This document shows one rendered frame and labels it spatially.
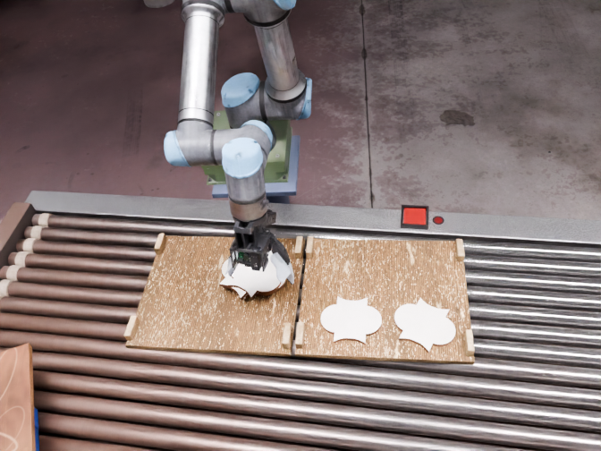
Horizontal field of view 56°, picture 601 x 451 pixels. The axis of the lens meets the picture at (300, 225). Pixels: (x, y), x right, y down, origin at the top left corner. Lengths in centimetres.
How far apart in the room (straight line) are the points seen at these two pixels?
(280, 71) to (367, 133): 181
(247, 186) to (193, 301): 49
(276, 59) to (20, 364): 94
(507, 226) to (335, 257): 48
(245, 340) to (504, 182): 199
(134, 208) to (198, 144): 65
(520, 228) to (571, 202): 143
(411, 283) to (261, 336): 40
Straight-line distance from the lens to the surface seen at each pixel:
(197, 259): 157
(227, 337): 141
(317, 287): 145
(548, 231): 165
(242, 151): 106
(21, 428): 136
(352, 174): 305
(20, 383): 141
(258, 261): 117
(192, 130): 120
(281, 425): 131
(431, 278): 147
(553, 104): 362
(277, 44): 146
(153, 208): 177
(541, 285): 154
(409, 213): 161
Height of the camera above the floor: 213
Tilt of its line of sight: 49 degrees down
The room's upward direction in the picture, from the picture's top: 8 degrees counter-clockwise
